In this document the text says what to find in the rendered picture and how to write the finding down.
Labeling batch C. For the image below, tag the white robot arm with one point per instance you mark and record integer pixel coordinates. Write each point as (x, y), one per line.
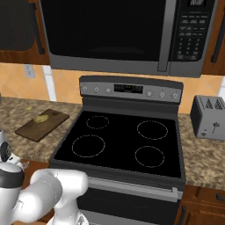
(44, 190)

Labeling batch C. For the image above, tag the dark wooden cutting board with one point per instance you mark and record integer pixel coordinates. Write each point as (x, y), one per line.
(47, 126)

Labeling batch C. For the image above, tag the yellow-brown potato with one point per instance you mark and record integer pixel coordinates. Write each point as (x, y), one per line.
(42, 118)

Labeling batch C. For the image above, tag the grey stove knob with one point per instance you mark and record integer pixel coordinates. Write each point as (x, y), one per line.
(108, 90)
(175, 95)
(161, 94)
(95, 90)
(149, 93)
(85, 88)

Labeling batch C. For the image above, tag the black glass-top stove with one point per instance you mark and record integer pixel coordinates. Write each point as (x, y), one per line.
(123, 140)

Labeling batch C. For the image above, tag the grey black microwave oven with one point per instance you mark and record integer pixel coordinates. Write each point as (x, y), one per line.
(102, 29)

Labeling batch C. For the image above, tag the small yellow-green object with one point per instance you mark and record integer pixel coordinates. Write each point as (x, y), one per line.
(28, 108)

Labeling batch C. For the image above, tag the brown wooden drawer front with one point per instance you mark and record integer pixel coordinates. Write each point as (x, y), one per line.
(202, 197)
(36, 168)

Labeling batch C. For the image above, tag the grey toaster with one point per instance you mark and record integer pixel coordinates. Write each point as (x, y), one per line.
(208, 120)

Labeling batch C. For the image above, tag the brown cupboard with dark panel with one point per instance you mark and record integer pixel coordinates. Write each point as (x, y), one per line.
(14, 26)

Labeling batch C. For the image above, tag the brown wooden base cupboard door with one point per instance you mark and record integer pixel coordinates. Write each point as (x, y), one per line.
(205, 218)

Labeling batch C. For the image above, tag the white wall outlet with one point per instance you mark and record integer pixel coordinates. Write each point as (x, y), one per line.
(29, 71)

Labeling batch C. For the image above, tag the brown wooden wall cupboard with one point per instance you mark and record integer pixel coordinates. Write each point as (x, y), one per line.
(215, 68)

